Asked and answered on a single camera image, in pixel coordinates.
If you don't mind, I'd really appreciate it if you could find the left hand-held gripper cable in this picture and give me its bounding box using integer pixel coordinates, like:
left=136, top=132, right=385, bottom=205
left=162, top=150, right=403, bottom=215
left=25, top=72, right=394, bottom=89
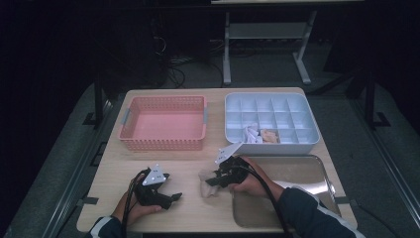
left=121, top=168, right=151, bottom=238

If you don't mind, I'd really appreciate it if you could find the white compartment storage box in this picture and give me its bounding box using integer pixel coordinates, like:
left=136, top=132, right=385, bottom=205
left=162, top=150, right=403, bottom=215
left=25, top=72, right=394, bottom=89
left=224, top=91, right=321, bottom=156

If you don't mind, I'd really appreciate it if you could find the pink plastic basket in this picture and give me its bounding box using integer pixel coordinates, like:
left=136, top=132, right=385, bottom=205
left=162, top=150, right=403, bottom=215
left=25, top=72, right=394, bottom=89
left=118, top=95, right=208, bottom=152

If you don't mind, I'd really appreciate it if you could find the aluminium floor rail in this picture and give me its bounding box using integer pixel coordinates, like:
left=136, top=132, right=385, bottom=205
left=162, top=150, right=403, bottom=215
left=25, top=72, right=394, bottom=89
left=349, top=98, right=420, bottom=229
left=41, top=98, right=116, bottom=238

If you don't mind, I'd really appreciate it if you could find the white sock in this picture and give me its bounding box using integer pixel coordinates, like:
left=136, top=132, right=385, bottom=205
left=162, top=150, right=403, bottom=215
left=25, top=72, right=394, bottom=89
left=244, top=124, right=264, bottom=144
left=242, top=122, right=262, bottom=144

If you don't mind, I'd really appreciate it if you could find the beige sock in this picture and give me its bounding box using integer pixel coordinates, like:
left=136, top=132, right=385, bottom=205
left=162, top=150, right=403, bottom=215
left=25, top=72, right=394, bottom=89
left=260, top=129, right=279, bottom=145

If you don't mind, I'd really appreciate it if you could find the right hand-held gripper cable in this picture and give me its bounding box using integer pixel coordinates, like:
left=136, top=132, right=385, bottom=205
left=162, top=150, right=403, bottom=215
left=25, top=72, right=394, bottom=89
left=237, top=161, right=292, bottom=238

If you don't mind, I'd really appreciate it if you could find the person's left hand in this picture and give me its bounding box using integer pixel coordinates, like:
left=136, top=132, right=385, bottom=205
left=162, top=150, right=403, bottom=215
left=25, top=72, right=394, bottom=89
left=111, top=174, right=163, bottom=228

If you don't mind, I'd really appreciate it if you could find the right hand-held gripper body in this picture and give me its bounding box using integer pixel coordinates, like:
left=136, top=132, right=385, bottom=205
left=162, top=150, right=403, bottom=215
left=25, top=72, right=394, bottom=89
left=214, top=142, right=251, bottom=189

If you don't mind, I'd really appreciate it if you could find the white metal desk frame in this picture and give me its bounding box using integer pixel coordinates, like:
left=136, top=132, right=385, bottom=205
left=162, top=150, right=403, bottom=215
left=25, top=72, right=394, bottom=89
left=210, top=0, right=365, bottom=86

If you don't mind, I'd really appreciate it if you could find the clear plastic box lid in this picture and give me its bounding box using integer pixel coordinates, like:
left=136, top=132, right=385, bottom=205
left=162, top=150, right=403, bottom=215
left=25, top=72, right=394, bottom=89
left=231, top=154, right=343, bottom=230

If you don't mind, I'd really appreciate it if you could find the person's right hand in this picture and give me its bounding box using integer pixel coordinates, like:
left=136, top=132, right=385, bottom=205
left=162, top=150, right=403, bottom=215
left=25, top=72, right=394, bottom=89
left=227, top=156, right=285, bottom=201

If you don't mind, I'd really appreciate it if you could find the bundle of floor cables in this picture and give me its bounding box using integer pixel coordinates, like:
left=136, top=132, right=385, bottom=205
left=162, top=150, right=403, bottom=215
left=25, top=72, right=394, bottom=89
left=151, top=34, right=226, bottom=89

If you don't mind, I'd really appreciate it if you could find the sheer tan stocking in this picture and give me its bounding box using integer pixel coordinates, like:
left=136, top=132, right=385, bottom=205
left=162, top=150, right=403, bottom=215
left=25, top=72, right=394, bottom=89
left=197, top=169, right=222, bottom=199

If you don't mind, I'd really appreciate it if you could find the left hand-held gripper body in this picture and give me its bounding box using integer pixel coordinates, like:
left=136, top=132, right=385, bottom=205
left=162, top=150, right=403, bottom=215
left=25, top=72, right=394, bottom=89
left=133, top=164, right=173, bottom=210

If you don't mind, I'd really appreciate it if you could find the grey tape strip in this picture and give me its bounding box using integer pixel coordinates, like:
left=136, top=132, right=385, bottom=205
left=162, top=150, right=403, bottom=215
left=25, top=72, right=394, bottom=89
left=336, top=195, right=359, bottom=206
left=78, top=195, right=100, bottom=206

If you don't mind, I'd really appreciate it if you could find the hand-held gripper cable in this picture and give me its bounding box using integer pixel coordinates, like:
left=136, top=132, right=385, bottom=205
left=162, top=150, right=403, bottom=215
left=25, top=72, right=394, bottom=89
left=237, top=161, right=292, bottom=238
left=121, top=168, right=151, bottom=238

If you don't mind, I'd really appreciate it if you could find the black metal stand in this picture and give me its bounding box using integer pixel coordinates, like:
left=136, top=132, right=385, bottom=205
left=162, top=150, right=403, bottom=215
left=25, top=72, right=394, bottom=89
left=364, top=70, right=392, bottom=130
left=82, top=73, right=107, bottom=128

